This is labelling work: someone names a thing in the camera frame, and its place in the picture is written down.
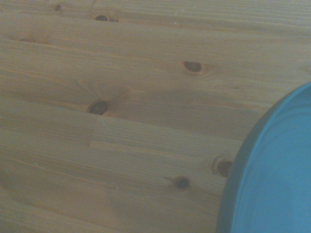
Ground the teal round plate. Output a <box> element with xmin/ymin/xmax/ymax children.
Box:
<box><xmin>215</xmin><ymin>82</ymin><xmax>311</xmax><ymax>233</ymax></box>

